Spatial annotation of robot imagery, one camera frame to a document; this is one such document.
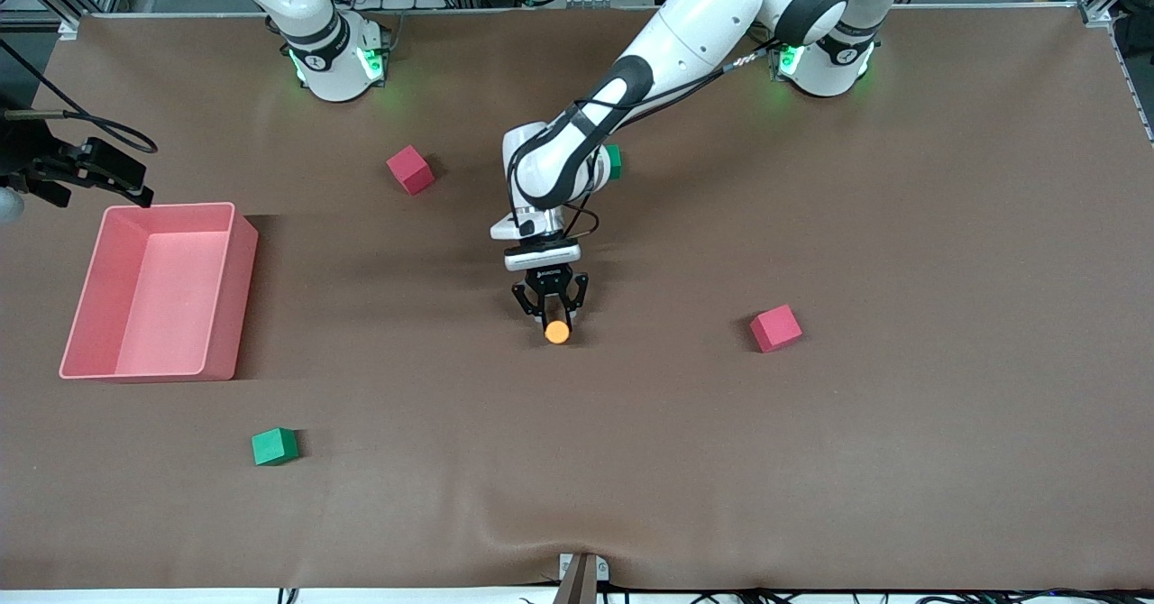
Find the brown camera mount pole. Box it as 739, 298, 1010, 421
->
553, 554, 600, 604

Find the pink plastic bin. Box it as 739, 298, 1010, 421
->
60, 202, 260, 381

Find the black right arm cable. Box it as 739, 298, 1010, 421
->
0, 41, 159, 154

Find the brown table cover cloth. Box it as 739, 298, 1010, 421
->
0, 5, 1154, 591

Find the grey metal table clamp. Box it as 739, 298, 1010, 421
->
559, 553, 610, 583

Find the pink foam cube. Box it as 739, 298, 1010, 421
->
749, 304, 804, 354
386, 144, 436, 197

